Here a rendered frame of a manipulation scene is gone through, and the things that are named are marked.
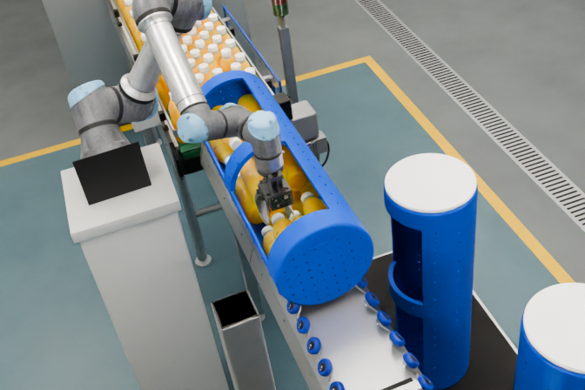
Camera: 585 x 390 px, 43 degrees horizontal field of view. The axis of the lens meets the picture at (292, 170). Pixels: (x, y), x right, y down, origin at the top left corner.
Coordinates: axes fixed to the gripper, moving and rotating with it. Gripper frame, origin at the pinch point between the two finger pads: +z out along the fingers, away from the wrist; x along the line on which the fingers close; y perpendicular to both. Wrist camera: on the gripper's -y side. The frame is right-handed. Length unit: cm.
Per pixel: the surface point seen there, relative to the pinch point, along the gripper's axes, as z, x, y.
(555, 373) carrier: 12, 44, 69
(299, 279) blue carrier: 4.6, -1.9, 21.3
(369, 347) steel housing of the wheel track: 19.8, 9.9, 38.3
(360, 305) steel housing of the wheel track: 19.7, 13.8, 24.4
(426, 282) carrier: 39, 42, 9
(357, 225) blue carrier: -6.8, 16.0, 20.7
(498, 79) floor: 111, 192, -174
